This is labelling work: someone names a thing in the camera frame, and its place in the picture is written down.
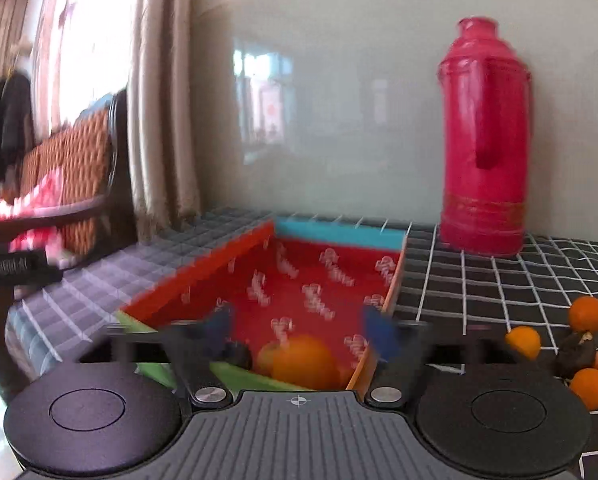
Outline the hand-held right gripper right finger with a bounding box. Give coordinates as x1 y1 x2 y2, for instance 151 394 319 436
361 305 468 408

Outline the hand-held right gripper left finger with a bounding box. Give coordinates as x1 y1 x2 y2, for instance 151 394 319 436
107 304 253 408

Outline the orange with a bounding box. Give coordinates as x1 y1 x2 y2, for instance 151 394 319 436
569 367 598 412
568 296 598 334
256 335 341 392
504 326 542 361

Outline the red printed cardboard box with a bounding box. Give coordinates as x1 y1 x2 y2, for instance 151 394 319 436
114 217 410 392

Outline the pink cloth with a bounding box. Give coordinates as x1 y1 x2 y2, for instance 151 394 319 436
0 166 78 267

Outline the wooden sofa with patterned cushion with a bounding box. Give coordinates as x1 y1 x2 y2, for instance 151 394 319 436
0 87 138 283

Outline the black hanging garment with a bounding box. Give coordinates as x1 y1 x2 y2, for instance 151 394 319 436
0 71 36 184

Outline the dark rotten fruit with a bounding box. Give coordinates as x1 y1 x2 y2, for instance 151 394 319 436
554 331 598 379

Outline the red thermos flask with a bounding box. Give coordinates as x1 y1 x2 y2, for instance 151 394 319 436
437 16 532 259

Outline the beige curtain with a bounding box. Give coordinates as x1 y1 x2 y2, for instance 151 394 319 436
126 0 203 247

